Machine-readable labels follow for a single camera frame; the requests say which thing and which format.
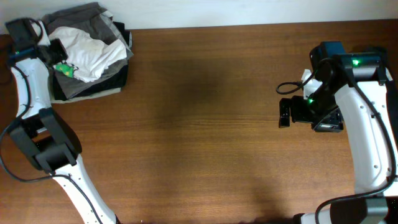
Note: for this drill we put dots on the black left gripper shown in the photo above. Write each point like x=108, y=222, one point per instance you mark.
x=58, y=53

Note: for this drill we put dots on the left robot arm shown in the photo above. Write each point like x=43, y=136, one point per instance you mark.
x=45, y=139

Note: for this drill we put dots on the folded beige garment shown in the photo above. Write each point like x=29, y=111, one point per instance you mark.
x=89, y=97

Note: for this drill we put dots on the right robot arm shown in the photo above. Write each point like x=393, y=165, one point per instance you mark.
x=352, y=92

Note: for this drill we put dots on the white t-shirt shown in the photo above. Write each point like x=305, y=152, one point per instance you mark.
x=87, y=58

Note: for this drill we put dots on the folded grey garment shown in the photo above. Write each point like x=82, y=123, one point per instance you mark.
x=79, y=14

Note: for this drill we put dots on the folded black garment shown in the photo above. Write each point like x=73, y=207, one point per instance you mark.
x=115, y=76

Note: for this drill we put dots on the dark garment right side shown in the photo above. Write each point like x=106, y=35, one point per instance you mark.
x=391, y=97

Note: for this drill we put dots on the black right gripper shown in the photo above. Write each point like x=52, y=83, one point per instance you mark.
x=298, y=109

